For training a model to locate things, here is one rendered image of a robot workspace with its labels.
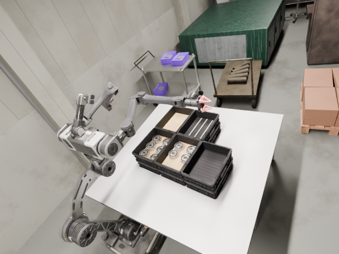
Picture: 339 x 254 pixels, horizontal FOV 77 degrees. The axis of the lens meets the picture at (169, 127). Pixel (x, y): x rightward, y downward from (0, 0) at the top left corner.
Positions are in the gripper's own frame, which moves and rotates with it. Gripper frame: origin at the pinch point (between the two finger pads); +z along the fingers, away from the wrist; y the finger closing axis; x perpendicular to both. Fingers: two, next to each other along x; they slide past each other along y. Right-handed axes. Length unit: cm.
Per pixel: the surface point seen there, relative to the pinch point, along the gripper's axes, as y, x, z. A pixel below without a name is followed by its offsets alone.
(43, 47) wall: -38, -36, -226
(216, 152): 62, -6, -6
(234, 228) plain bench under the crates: 74, 50, 25
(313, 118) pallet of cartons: 121, -136, 71
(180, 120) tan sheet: 63, -41, -61
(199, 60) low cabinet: 124, -300, -155
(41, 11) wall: -71, -59, -225
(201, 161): 62, 7, -16
